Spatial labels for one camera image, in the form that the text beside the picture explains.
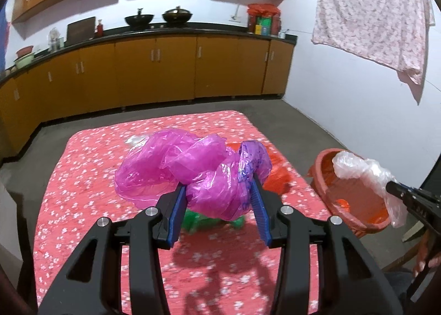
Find pink floral hanging sheet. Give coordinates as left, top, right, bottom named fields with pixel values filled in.
left=312, top=0, right=435, bottom=95

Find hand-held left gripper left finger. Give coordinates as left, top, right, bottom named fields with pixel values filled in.
left=38, top=182, right=188, bottom=315

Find black wok with lid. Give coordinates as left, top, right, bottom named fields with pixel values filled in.
left=162, top=6, right=193, bottom=24

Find red floral tablecloth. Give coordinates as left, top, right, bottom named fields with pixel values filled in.
left=34, top=110, right=333, bottom=315

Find green plastic bag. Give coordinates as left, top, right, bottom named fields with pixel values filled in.
left=181, top=210, right=245, bottom=233

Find red plastic basket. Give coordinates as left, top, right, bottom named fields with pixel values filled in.
left=308, top=148, right=393, bottom=238

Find clear glass jar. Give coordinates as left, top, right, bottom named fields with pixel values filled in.
left=48, top=28, right=65, bottom=52

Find clear bubble wrap sheet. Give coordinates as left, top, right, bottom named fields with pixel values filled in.
left=332, top=150, right=409, bottom=229

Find dark wooden cutting board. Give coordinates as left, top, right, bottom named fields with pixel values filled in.
left=66, top=17, right=96, bottom=41

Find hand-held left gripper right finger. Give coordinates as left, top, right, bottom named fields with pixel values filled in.
left=249, top=173, right=404, bottom=315

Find green basin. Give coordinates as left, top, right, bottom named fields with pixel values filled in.
left=14, top=54, right=35, bottom=69

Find wooden lower cabinets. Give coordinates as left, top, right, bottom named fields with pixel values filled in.
left=0, top=34, right=296, bottom=160

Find black countertop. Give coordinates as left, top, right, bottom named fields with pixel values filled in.
left=0, top=22, right=298, bottom=84

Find person's right hand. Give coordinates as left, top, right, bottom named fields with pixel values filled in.
left=413, top=232, right=441, bottom=277

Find clear plastic bag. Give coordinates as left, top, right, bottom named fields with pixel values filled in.
left=124, top=134, right=149, bottom=148

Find red covered jars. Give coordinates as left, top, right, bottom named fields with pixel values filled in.
left=247, top=4, right=281, bottom=36

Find magenta plastic bag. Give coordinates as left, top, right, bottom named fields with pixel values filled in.
left=114, top=130, right=273, bottom=221

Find black wok with handle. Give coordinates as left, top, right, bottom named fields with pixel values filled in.
left=124, top=8, right=155, bottom=28

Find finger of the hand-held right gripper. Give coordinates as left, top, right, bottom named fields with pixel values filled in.
left=386, top=180, right=441, bottom=203
left=405, top=195, right=441, bottom=223

